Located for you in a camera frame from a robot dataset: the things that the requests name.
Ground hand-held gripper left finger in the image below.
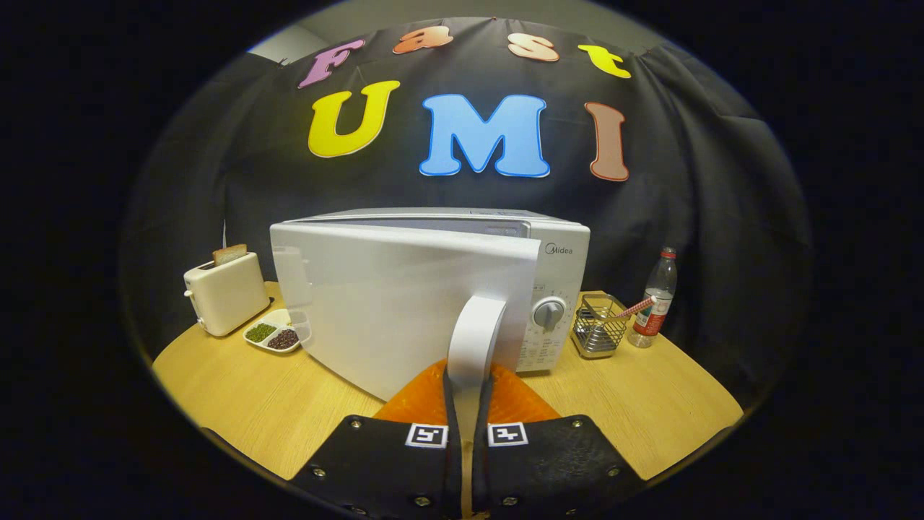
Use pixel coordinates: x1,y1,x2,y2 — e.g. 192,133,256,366
289,359,463,520

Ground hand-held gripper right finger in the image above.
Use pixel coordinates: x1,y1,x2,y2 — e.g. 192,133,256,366
473,361,647,520

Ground white microwave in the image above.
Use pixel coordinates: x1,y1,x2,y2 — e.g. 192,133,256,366
270,208,591,434

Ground divided dish of beans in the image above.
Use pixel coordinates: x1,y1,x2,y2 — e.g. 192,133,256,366
243,309,311,354

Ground red striped straw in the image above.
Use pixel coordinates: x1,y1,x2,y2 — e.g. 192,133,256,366
614,295,658,320

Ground clear bottle with red label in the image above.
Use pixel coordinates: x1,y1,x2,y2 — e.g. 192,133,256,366
627,247,679,349

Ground cream toaster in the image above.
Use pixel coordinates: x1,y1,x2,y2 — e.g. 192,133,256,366
183,252,271,337

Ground metal wire basket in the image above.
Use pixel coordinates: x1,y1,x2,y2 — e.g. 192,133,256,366
571,293,629,360

